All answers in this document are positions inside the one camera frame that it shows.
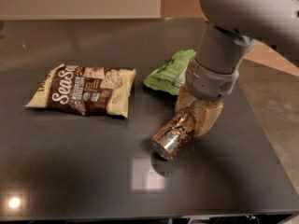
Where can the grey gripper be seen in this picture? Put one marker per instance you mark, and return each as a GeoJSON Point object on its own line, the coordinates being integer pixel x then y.
{"type": "Point", "coordinates": [209, 82]}

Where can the orange soda can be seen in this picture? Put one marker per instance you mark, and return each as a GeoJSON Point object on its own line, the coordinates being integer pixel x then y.
{"type": "Point", "coordinates": [177, 132]}

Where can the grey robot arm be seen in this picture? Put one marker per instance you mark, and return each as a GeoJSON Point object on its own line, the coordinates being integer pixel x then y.
{"type": "Point", "coordinates": [234, 26]}

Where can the green rice chip bag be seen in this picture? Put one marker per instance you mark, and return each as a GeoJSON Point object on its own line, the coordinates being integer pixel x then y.
{"type": "Point", "coordinates": [170, 76]}

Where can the brown sea salt chip bag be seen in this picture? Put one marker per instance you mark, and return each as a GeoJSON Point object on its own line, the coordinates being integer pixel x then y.
{"type": "Point", "coordinates": [85, 90]}

